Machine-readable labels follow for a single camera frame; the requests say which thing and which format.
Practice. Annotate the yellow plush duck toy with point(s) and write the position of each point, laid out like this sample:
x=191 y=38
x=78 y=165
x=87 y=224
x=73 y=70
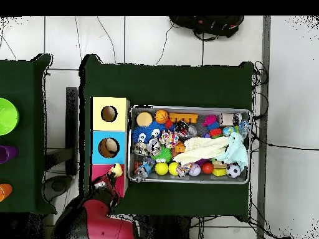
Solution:
x=117 y=170

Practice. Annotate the cream waffle cloth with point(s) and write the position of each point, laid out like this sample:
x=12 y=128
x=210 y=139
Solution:
x=201 y=149

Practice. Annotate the mint green waffle cloth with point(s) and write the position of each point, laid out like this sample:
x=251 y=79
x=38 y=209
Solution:
x=236 y=149

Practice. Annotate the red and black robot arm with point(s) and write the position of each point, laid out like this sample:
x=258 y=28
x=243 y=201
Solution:
x=104 y=224

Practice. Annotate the wooden box with three holes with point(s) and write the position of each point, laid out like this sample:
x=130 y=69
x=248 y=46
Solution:
x=97 y=124

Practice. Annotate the shallow clear mesh bin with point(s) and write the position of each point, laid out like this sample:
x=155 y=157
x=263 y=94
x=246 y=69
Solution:
x=199 y=181

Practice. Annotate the yellow ball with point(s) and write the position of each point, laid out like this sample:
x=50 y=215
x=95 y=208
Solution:
x=174 y=168
x=161 y=168

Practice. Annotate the green spiky ball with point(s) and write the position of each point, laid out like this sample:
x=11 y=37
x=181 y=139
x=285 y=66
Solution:
x=162 y=153

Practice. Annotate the blue fuzzy monster toy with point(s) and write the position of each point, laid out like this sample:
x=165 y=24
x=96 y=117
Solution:
x=147 y=132

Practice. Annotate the tan round foam disc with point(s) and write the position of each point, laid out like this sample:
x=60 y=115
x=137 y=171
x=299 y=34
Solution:
x=144 y=119

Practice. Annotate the dark green table cloth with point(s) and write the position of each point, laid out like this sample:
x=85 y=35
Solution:
x=25 y=161
x=162 y=87

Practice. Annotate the orange plastic building block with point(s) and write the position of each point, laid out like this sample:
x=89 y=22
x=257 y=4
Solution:
x=180 y=148
x=183 y=117

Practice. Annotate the orange toy basketball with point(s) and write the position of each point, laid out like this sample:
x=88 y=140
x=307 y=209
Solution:
x=161 y=116

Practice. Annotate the purple cup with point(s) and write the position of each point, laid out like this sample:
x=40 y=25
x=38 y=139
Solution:
x=8 y=154

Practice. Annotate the orange cup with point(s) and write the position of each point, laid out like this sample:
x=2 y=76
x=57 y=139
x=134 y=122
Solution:
x=5 y=191

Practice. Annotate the purple spiky ball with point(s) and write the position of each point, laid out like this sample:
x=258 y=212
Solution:
x=201 y=162

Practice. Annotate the lime green bowl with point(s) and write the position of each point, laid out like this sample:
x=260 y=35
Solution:
x=7 y=117

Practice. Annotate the small soccer ball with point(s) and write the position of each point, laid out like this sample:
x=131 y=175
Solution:
x=233 y=170

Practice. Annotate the small globe ball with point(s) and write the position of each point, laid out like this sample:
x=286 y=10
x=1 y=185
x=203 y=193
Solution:
x=228 y=130

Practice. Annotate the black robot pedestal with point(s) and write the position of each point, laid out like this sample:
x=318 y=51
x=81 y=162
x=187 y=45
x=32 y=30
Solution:
x=169 y=229

